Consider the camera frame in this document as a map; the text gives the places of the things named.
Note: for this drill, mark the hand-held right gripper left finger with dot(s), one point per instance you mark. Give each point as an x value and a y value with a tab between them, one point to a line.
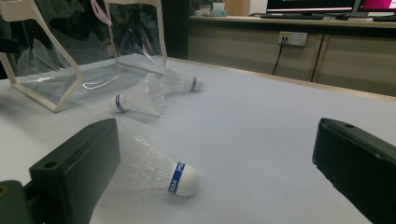
74	168

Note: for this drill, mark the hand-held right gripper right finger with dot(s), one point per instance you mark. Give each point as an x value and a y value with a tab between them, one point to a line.
361	161

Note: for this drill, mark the clear bag with beige trim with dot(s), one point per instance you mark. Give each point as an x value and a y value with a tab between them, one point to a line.
62	84

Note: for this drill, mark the white shuttlecock with blue band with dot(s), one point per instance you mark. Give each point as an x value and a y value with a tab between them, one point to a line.
182	83
137	99

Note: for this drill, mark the small clear plastic packet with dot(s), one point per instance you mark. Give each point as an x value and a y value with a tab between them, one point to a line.
183	179

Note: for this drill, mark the black keyboard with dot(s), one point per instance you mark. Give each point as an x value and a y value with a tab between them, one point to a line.
292	16
384	18

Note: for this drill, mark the black computer mouse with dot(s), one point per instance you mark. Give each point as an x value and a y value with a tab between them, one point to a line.
342	17

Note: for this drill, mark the monitor with pink screen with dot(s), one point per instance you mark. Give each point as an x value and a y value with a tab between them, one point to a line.
378	3

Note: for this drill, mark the beige cabinet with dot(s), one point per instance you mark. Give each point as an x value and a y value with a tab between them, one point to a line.
249	46

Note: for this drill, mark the black computer monitor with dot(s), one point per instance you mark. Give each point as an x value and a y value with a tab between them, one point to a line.
311	4

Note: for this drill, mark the teal and white tissue box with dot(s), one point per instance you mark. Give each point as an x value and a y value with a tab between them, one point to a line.
219	10

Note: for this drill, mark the white wall socket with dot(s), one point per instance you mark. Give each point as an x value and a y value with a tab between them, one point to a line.
294	38

